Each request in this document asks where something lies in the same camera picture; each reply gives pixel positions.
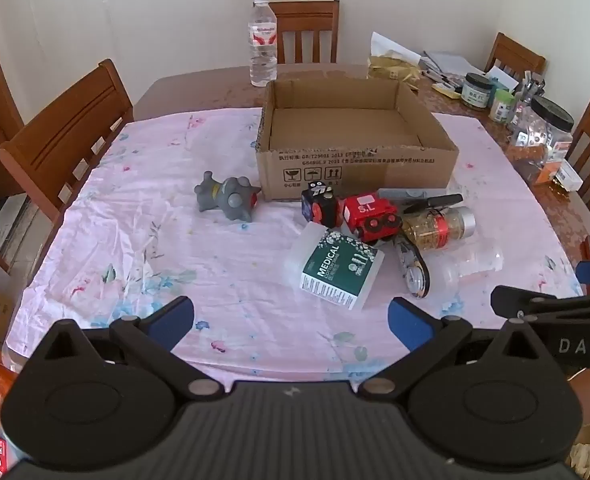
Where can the black cube toy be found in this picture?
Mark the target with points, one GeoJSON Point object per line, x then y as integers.
{"type": "Point", "coordinates": [320, 210]}

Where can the small jar with green lid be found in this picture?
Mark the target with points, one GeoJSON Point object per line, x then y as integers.
{"type": "Point", "coordinates": [502, 106]}

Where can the gold tissue pack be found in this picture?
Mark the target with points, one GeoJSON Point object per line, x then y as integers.
{"type": "Point", "coordinates": [390, 67]}

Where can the black oval metal gadget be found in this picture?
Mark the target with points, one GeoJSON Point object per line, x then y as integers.
{"type": "Point", "coordinates": [415, 272]}

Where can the large clear jar black lid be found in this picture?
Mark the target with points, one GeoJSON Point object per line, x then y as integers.
{"type": "Point", "coordinates": [540, 135]}

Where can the yellow note pad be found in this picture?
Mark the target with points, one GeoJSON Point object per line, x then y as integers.
{"type": "Point", "coordinates": [446, 90]}

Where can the clear pen holder with pens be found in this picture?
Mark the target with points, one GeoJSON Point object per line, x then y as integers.
{"type": "Point", "coordinates": [527, 95]}

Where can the light blue box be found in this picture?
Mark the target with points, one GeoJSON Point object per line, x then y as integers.
{"type": "Point", "coordinates": [497, 85]}

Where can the pink floral tablecloth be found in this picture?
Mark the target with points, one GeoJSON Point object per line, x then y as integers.
{"type": "Point", "coordinates": [175, 240]}

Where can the white envelope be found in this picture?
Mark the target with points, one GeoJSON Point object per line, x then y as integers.
{"type": "Point", "coordinates": [502, 77]}

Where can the white box with green label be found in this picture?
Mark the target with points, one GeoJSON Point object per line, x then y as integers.
{"type": "Point", "coordinates": [340, 270]}

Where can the glass bottle with silver cap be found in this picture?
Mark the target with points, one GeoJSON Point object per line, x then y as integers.
{"type": "Point", "coordinates": [440, 227]}

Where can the clear plastic jar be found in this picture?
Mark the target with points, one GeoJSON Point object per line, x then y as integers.
{"type": "Point", "coordinates": [475, 260]}

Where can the stack of grey papers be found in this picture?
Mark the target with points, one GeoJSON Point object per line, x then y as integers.
{"type": "Point", "coordinates": [450, 62]}

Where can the red toy train block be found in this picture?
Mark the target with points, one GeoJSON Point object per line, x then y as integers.
{"type": "Point", "coordinates": [367, 210]}

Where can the grey spiky animal toy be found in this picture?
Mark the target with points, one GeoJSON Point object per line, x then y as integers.
{"type": "Point", "coordinates": [230, 200]}

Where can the dark jar with white label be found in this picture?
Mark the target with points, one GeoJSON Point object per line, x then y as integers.
{"type": "Point", "coordinates": [477, 92]}

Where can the orange package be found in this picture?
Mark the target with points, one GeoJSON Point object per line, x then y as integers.
{"type": "Point", "coordinates": [550, 170]}

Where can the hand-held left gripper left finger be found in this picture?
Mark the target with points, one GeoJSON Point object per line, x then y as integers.
{"type": "Point", "coordinates": [172, 320]}

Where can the clear plastic water bottle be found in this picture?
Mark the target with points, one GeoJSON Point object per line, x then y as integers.
{"type": "Point", "coordinates": [263, 55]}

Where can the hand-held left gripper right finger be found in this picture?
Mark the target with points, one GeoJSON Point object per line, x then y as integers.
{"type": "Point", "coordinates": [409, 322]}

